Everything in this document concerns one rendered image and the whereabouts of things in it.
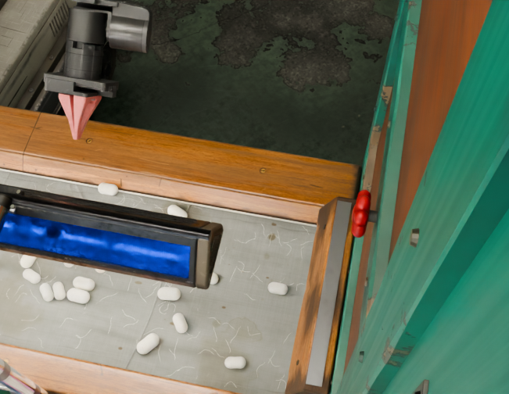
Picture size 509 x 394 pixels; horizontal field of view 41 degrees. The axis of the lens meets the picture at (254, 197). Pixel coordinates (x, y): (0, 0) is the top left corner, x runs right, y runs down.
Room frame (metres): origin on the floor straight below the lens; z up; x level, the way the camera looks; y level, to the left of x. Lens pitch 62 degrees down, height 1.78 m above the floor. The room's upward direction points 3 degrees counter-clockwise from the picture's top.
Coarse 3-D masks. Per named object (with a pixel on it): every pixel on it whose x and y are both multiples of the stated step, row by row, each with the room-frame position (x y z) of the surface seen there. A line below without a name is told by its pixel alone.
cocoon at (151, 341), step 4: (148, 336) 0.30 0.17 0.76; (152, 336) 0.30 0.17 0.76; (156, 336) 0.30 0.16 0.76; (144, 340) 0.30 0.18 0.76; (148, 340) 0.30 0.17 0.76; (152, 340) 0.30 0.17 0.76; (156, 340) 0.30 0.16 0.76; (140, 344) 0.29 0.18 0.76; (144, 344) 0.29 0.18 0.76; (148, 344) 0.29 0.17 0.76; (152, 344) 0.29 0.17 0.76; (156, 344) 0.29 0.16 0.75; (140, 348) 0.29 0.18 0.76; (144, 348) 0.28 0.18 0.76; (148, 348) 0.29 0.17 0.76; (152, 348) 0.29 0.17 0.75; (140, 352) 0.28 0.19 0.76; (144, 352) 0.28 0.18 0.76; (148, 352) 0.28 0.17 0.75
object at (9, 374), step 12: (12, 192) 0.37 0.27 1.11; (0, 204) 0.35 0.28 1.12; (0, 216) 0.34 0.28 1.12; (0, 228) 0.33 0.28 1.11; (0, 360) 0.22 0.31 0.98; (0, 372) 0.20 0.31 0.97; (12, 372) 0.21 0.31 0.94; (0, 384) 0.22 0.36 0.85; (12, 384) 0.20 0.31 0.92; (24, 384) 0.21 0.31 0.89; (36, 384) 0.22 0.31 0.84
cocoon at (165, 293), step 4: (160, 288) 0.38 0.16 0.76; (164, 288) 0.38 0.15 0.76; (168, 288) 0.38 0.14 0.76; (172, 288) 0.38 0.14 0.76; (176, 288) 0.38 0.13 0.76; (160, 292) 0.37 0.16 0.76; (164, 292) 0.37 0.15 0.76; (168, 292) 0.37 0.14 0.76; (172, 292) 0.37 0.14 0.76; (176, 292) 0.37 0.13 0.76; (180, 292) 0.37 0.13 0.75; (160, 296) 0.37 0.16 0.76; (164, 296) 0.37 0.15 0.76; (168, 296) 0.37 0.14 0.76; (172, 296) 0.37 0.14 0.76; (176, 296) 0.37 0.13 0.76
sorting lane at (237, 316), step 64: (64, 192) 0.57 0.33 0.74; (128, 192) 0.57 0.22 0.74; (0, 256) 0.46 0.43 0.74; (256, 256) 0.43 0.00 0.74; (0, 320) 0.35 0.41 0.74; (64, 320) 0.34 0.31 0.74; (128, 320) 0.34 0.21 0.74; (192, 320) 0.33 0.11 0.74; (256, 320) 0.33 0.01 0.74; (256, 384) 0.23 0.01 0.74
